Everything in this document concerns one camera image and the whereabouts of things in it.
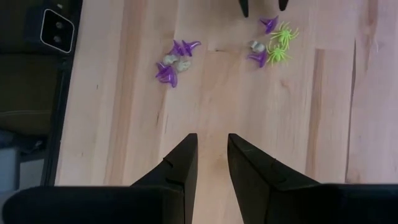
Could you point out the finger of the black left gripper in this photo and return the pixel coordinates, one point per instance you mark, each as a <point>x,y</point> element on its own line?
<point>283,3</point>
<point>244,7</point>

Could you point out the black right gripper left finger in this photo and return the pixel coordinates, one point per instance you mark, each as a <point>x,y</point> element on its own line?
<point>174,180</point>

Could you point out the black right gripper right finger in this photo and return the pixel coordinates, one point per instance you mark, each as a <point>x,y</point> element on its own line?
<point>264,186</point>

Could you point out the small beige plastic skull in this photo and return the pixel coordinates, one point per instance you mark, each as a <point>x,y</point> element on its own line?
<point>183,65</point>
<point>257,46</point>
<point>170,59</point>

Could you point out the black device white edge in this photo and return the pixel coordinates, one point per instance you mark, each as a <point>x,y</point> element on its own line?
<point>57,31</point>

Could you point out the black table frame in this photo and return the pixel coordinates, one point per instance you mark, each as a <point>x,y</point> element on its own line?
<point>59,124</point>

